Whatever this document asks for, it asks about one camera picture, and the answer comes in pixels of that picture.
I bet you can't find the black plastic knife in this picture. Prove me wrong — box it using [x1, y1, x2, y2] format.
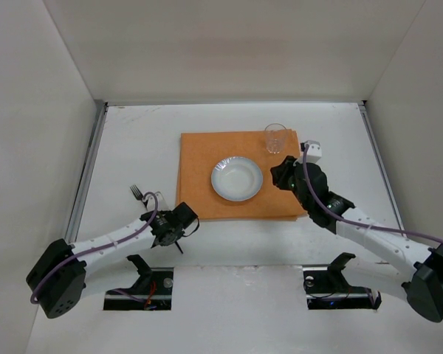
[174, 241, 184, 254]

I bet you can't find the clear plastic cup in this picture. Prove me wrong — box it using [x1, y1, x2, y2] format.
[264, 123, 288, 154]

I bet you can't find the white paper bowl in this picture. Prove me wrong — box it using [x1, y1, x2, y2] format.
[210, 156, 264, 202]

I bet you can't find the orange cloth placemat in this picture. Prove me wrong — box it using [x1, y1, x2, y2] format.
[176, 129, 305, 221]

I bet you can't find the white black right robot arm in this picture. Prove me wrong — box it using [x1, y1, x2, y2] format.
[270, 156, 443, 322]

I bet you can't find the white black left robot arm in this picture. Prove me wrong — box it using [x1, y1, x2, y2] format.
[26, 202, 199, 319]

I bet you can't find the black plastic fork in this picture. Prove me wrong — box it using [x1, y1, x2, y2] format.
[130, 184, 143, 201]

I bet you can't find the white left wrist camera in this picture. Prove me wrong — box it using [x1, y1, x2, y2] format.
[142, 191, 169, 211]

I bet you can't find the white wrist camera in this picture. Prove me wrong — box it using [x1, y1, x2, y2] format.
[142, 191, 169, 211]
[301, 140, 323, 164]

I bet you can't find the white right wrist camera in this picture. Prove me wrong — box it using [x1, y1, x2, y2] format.
[301, 140, 323, 164]

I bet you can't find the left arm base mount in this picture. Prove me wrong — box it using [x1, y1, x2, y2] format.
[103, 255, 174, 311]

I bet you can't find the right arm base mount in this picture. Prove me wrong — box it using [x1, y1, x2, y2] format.
[303, 252, 382, 310]

